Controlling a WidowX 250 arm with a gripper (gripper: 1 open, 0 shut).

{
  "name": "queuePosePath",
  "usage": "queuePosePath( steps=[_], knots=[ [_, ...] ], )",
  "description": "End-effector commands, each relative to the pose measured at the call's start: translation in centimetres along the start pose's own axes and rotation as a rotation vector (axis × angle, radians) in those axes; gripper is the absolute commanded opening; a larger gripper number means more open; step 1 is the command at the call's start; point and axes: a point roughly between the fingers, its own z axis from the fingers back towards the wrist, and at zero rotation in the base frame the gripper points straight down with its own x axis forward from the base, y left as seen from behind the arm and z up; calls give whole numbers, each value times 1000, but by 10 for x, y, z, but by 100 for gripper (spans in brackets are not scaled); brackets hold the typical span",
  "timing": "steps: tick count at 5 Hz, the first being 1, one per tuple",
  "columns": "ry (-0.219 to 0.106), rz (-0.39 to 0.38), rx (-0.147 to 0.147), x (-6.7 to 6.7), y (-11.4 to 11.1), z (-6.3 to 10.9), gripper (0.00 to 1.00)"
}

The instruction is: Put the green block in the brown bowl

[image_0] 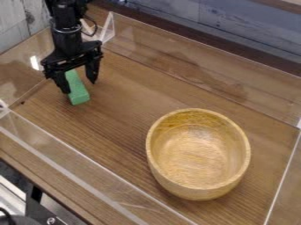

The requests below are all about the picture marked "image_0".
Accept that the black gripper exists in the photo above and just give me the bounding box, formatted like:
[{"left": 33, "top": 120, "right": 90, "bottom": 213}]
[{"left": 41, "top": 27, "right": 102, "bottom": 94}]

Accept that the green rectangular block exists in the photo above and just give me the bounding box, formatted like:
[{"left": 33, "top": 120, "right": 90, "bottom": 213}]
[{"left": 64, "top": 69, "right": 91, "bottom": 105}]

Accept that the brown wooden bowl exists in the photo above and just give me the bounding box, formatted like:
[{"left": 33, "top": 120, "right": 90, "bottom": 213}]
[{"left": 146, "top": 108, "right": 251, "bottom": 200}]

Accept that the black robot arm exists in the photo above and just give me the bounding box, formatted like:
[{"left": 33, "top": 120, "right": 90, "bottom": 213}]
[{"left": 40, "top": 0, "right": 103, "bottom": 94}]

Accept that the clear acrylic corner bracket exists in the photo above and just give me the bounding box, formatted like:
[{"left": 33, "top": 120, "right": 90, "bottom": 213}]
[{"left": 80, "top": 12, "right": 115, "bottom": 43}]

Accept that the clear acrylic front wall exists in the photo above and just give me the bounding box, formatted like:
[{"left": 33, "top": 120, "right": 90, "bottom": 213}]
[{"left": 0, "top": 100, "right": 197, "bottom": 225}]

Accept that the black metal table bracket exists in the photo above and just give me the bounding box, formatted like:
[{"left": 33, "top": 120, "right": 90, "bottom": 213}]
[{"left": 24, "top": 185, "right": 68, "bottom": 225}]

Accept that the black cable at corner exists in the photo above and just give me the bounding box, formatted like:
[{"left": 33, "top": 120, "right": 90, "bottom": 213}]
[{"left": 0, "top": 207, "right": 16, "bottom": 225}]

